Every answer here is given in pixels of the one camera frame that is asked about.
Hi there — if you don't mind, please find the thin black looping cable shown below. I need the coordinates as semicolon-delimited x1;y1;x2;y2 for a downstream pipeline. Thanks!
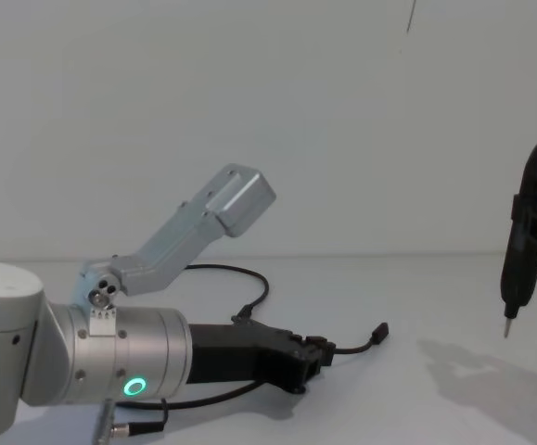
182;262;271;325

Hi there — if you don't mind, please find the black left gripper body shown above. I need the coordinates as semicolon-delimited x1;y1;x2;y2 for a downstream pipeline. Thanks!
187;322;307;389

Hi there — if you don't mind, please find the black cable with silver plug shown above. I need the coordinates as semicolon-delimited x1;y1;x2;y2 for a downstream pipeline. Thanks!
111;378;270;425

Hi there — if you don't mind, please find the black electric screwdriver tool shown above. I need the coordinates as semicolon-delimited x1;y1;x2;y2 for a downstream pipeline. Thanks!
500;142;537;340

